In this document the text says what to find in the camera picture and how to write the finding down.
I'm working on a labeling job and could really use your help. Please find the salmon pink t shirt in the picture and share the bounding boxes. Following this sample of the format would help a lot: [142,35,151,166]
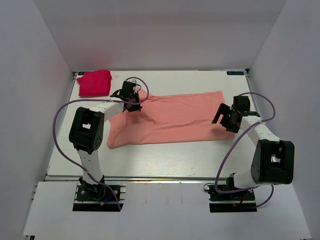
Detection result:
[106,91,235,149]

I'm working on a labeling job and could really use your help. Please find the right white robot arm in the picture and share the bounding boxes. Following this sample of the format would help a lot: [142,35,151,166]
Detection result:
[212,92,295,200]

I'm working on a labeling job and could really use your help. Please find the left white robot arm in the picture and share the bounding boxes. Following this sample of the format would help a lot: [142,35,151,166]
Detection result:
[68,77,142,200]

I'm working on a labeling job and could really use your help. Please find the folded magenta t shirt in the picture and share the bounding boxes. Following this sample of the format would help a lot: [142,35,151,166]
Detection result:
[76,69,112,98]

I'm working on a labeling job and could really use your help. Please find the blue table label sticker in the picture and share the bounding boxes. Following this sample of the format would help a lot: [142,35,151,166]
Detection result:
[226,71,245,76]

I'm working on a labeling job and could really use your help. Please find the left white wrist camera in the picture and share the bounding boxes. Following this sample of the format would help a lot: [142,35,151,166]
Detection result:
[128,79,138,85]

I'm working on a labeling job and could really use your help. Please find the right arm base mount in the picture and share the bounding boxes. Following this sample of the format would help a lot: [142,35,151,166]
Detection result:
[203,183,257,213]

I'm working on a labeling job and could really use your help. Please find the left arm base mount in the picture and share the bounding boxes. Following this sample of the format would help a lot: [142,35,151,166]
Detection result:
[72,184,121,212]

